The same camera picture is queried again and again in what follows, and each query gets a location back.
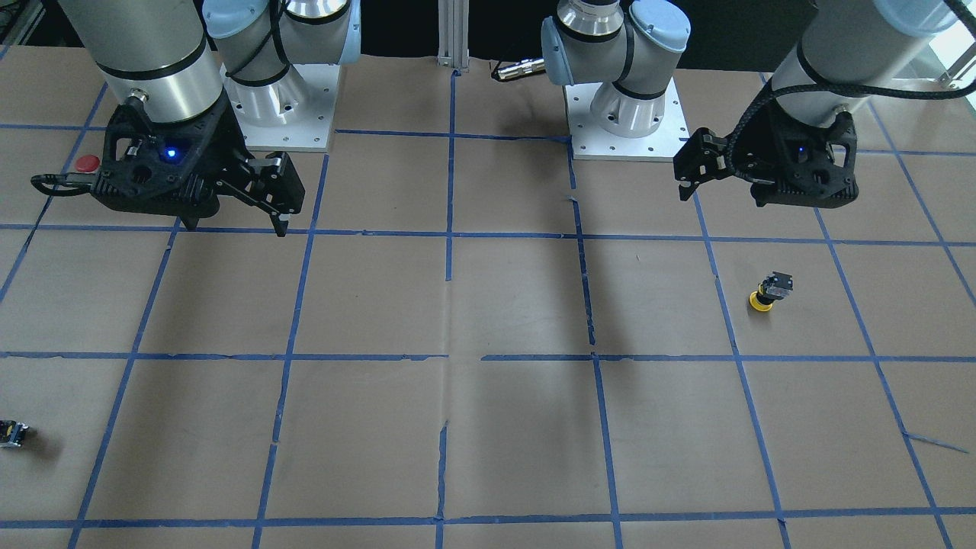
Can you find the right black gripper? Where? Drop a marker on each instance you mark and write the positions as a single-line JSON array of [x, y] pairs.
[[226, 145]]

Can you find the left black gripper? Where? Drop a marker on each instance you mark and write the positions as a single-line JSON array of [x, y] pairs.
[[765, 146]]

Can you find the yellow push button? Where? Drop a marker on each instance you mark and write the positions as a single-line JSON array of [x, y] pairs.
[[775, 287]]

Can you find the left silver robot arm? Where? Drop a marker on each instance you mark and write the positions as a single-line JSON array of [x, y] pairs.
[[850, 51]]

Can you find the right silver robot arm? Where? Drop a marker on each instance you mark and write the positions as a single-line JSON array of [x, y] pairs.
[[211, 100]]

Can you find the red push button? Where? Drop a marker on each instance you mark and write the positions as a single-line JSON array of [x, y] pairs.
[[87, 164]]

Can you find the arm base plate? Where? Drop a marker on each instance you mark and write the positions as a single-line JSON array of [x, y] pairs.
[[292, 115], [606, 125]]

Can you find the aluminium frame post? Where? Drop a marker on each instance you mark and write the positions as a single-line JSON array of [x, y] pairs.
[[452, 29]]

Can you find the black switch block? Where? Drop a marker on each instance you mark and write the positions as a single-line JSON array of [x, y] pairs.
[[13, 433]]

